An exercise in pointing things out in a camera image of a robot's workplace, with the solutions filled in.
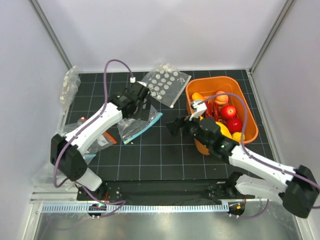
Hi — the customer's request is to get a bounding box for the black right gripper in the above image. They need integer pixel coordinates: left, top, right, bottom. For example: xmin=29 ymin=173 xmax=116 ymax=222
xmin=165 ymin=110 xmax=212 ymax=149

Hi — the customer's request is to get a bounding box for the clear blue-zip bag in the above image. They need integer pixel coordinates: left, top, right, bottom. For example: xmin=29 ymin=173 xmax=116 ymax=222
xmin=117 ymin=105 xmax=163 ymax=145

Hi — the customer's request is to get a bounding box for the red toy lobster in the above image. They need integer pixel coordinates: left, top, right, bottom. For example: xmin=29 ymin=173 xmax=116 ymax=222
xmin=204 ymin=99 xmax=220 ymax=122

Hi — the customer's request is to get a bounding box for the yellow toy banana bunch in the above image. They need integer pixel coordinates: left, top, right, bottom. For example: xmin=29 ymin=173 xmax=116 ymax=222
xmin=215 ymin=121 xmax=233 ymax=139

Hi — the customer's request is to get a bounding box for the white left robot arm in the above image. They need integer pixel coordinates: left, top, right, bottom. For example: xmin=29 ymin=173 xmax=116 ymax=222
xmin=50 ymin=81 xmax=151 ymax=200

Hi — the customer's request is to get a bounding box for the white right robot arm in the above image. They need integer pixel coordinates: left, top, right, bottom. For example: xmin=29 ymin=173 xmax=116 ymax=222
xmin=165 ymin=116 xmax=320 ymax=219

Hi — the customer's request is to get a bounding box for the clear polka dot bag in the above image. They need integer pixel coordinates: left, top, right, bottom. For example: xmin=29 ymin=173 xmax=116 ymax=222
xmin=141 ymin=63 xmax=192 ymax=109

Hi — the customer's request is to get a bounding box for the clear red-zip bag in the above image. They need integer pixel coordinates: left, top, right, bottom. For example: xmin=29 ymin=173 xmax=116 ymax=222
xmin=58 ymin=117 xmax=117 ymax=155

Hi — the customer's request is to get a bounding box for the clear bag bottom left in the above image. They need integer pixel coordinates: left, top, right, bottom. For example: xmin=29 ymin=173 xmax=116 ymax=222
xmin=31 ymin=162 xmax=75 ymax=192

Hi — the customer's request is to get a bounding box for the toy orange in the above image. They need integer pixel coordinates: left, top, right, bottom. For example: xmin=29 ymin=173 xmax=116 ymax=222
xmin=191 ymin=92 xmax=205 ymax=101

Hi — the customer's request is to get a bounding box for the orange plastic bin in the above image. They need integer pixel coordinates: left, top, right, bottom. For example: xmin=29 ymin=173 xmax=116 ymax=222
xmin=185 ymin=76 xmax=259 ymax=144

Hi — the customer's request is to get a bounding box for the red toy apple upper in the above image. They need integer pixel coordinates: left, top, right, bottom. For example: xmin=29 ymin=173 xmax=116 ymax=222
xmin=220 ymin=104 xmax=237 ymax=120

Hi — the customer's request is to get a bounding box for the red toy apple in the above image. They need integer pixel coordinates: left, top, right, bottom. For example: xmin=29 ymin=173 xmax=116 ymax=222
xmin=220 ymin=104 xmax=237 ymax=120
xmin=226 ymin=117 xmax=243 ymax=134

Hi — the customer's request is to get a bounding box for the toy peach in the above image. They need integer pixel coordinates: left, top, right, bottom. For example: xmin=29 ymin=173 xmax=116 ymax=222
xmin=214 ymin=91 xmax=229 ymax=106

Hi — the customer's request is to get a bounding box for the red toy apple lower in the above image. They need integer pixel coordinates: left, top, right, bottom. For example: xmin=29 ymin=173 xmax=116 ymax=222
xmin=226 ymin=117 xmax=243 ymax=134

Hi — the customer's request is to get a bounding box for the yellow toy lemon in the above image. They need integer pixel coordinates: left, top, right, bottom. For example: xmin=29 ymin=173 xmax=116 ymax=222
xmin=232 ymin=132 xmax=246 ymax=143

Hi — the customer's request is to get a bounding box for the clear dotted bag at wall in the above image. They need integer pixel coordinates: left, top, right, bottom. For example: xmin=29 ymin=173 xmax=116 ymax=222
xmin=59 ymin=65 xmax=81 ymax=116

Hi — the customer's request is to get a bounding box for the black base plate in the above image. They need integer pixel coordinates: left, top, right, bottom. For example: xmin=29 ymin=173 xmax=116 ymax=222
xmin=92 ymin=179 xmax=255 ymax=206

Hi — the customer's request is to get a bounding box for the white slotted cable duct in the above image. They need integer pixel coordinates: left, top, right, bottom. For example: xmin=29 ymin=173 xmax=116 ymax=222
xmin=40 ymin=202 xmax=229 ymax=214

